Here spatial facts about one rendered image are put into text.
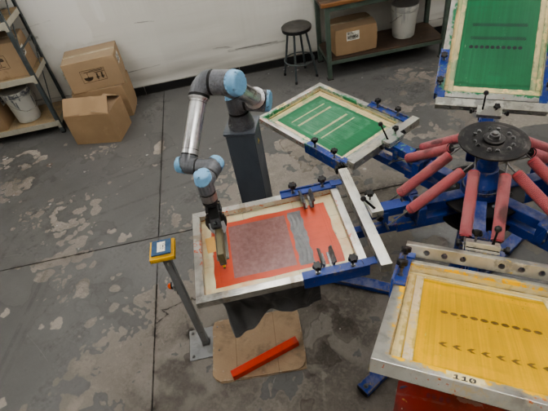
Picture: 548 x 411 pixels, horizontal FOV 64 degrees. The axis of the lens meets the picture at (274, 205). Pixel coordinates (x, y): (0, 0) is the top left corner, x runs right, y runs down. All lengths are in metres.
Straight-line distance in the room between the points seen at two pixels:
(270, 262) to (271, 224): 0.25
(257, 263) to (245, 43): 3.97
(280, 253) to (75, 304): 1.97
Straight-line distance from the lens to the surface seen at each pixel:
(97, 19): 5.65
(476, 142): 2.18
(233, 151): 2.59
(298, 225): 2.22
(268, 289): 1.96
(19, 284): 4.08
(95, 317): 3.50
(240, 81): 2.03
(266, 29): 5.67
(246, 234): 2.23
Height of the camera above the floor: 2.56
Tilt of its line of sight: 43 degrees down
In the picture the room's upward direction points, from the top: 10 degrees counter-clockwise
